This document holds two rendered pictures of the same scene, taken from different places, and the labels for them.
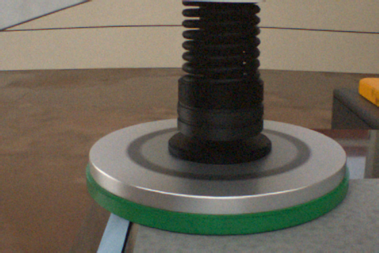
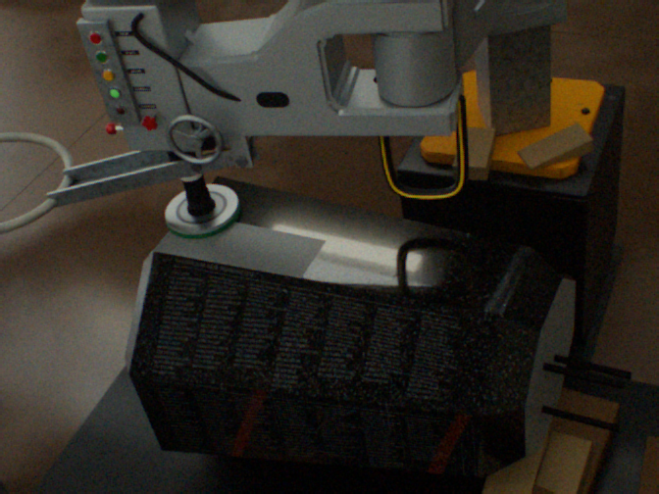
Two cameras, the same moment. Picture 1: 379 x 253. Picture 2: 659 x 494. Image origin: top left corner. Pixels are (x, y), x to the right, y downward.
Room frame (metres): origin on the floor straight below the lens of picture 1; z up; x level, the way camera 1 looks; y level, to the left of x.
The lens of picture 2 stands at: (-1.25, -1.46, 2.53)
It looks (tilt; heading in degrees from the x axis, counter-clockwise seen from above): 41 degrees down; 31
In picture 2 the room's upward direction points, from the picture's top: 11 degrees counter-clockwise
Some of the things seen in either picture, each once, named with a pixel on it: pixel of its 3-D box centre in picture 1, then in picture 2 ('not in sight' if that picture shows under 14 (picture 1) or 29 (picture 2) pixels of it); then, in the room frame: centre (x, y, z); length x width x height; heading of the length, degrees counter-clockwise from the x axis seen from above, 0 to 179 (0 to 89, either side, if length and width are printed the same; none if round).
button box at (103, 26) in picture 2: not in sight; (111, 72); (0.32, 0.02, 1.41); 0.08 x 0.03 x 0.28; 102
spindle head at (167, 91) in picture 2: not in sight; (187, 65); (0.46, -0.10, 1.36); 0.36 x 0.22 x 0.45; 102
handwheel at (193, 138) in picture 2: not in sight; (199, 131); (0.35, -0.17, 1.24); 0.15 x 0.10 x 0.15; 102
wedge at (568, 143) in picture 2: not in sight; (554, 146); (1.06, -0.89, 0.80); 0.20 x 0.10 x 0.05; 130
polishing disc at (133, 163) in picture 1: (220, 155); (202, 209); (0.44, -0.03, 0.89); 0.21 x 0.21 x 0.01
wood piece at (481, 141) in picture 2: not in sight; (475, 153); (0.98, -0.67, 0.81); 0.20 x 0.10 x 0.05; 9
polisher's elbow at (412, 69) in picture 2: not in sight; (413, 51); (0.58, -0.67, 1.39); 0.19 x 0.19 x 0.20
